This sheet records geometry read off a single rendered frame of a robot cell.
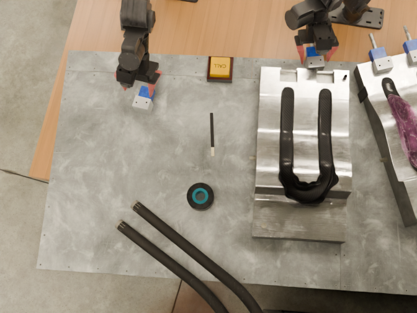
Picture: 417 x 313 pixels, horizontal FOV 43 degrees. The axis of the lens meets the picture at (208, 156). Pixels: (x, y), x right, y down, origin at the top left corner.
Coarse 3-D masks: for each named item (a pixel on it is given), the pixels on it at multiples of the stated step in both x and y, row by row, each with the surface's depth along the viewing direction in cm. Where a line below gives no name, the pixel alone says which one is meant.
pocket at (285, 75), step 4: (280, 72) 160; (284, 72) 159; (288, 72) 159; (292, 72) 159; (296, 72) 159; (280, 76) 160; (284, 76) 160; (288, 76) 160; (292, 76) 160; (296, 76) 159; (280, 80) 159; (284, 80) 159; (288, 80) 159; (292, 80) 159; (296, 80) 159
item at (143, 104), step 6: (144, 90) 163; (138, 96) 161; (144, 96) 163; (138, 102) 161; (144, 102) 161; (150, 102) 162; (138, 108) 161; (144, 108) 160; (150, 108) 163; (150, 114) 165
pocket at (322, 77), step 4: (316, 72) 158; (320, 72) 158; (324, 72) 158; (328, 72) 158; (332, 72) 158; (316, 76) 159; (320, 76) 159; (324, 76) 159; (328, 76) 159; (332, 76) 159; (316, 80) 159; (320, 80) 159; (324, 80) 159; (328, 80) 159; (332, 80) 159
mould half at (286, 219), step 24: (264, 72) 157; (312, 72) 157; (336, 72) 156; (264, 96) 156; (312, 96) 155; (336, 96) 154; (264, 120) 154; (312, 120) 154; (336, 120) 153; (264, 144) 151; (312, 144) 151; (336, 144) 150; (264, 168) 146; (312, 168) 145; (336, 168) 145; (264, 192) 149; (336, 192) 144; (264, 216) 150; (288, 216) 149; (312, 216) 149; (336, 216) 149; (312, 240) 150; (336, 240) 147
